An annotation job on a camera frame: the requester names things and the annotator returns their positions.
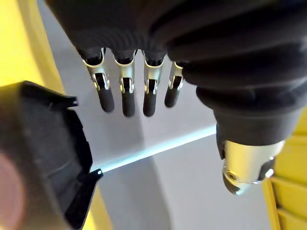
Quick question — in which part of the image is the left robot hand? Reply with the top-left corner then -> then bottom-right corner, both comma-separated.
44,0 -> 307,197

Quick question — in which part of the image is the black plastic housing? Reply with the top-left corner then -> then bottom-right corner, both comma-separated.
0,80 -> 104,230

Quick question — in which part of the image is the yellow metal shelf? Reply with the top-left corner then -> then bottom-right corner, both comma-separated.
261,107 -> 307,230

